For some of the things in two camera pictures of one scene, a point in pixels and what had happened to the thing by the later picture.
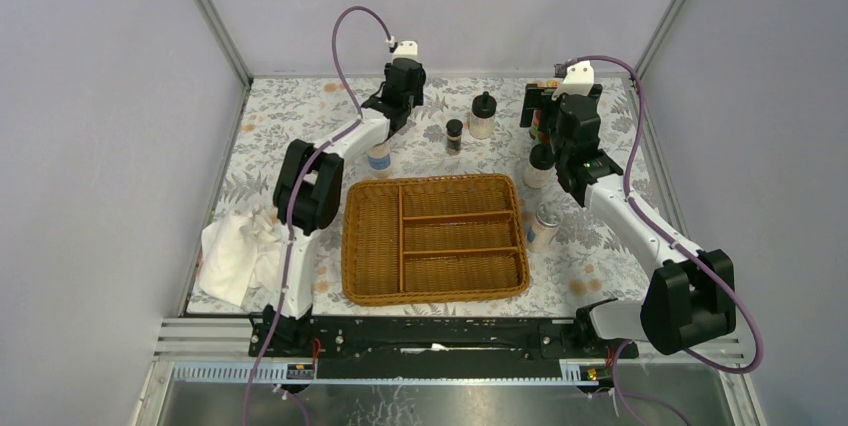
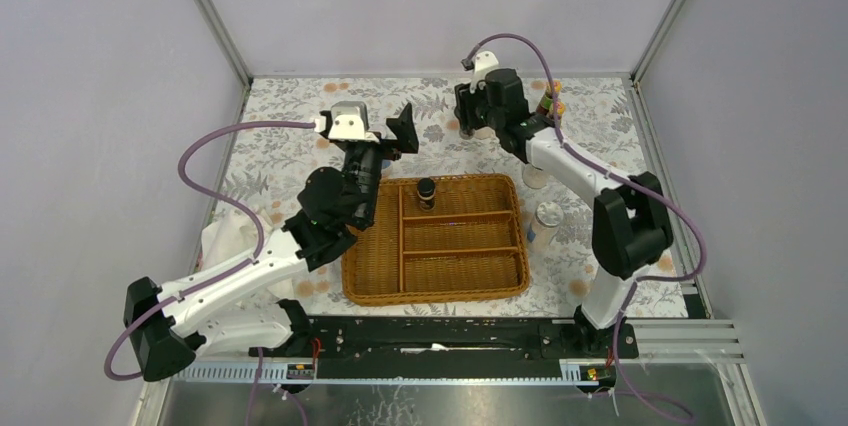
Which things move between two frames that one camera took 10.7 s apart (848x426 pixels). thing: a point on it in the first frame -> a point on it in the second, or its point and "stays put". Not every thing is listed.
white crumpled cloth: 240,251 stays put
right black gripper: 532,101 -> 464,101
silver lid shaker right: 543,233 stays put
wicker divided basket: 431,238 stays put
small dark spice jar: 454,132 -> 426,193
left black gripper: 413,99 -> 402,129
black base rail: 434,348 stays put
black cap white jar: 541,170 stays put
